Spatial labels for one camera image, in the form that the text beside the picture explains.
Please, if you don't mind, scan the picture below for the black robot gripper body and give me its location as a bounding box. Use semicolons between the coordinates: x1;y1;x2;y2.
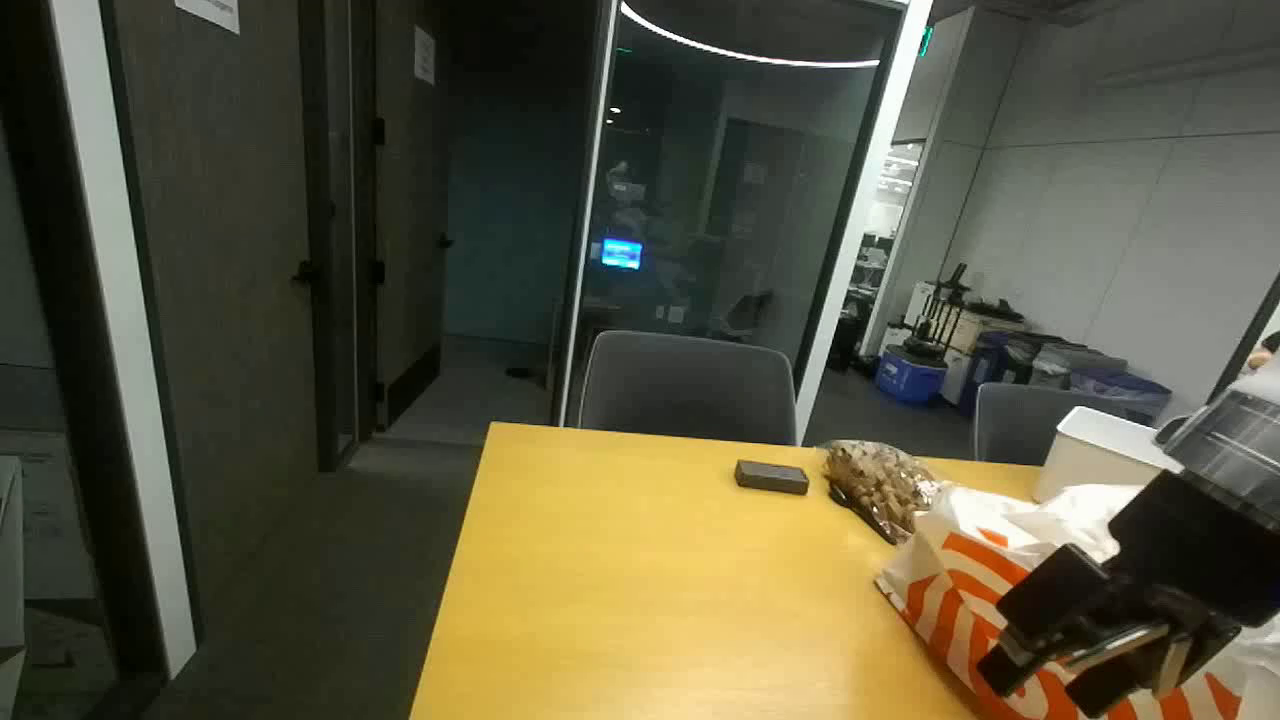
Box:
1068;470;1280;713

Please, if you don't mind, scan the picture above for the white storage bin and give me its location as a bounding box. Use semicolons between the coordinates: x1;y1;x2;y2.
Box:
1035;404;1176;501

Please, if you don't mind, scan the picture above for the white orange plastic bag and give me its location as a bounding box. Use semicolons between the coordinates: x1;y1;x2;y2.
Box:
876;482;1280;720

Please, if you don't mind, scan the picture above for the brown patterned pouch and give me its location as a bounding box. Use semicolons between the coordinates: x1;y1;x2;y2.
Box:
823;439;945;545

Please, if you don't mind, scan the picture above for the grey office chair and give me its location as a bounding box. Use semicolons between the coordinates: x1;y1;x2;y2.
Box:
577;328;797;442
973;384;1075;463

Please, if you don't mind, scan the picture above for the dark wooden door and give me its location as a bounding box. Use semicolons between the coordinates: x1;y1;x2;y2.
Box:
377;0;450;428

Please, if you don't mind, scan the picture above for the blue storage bin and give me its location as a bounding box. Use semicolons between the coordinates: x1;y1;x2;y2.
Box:
876;352;945;404

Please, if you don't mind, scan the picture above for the glowing blue monitor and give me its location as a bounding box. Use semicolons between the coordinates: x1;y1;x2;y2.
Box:
601;236;643;273

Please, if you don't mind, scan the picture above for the small black case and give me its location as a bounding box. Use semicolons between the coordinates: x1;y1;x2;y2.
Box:
732;460;809;497

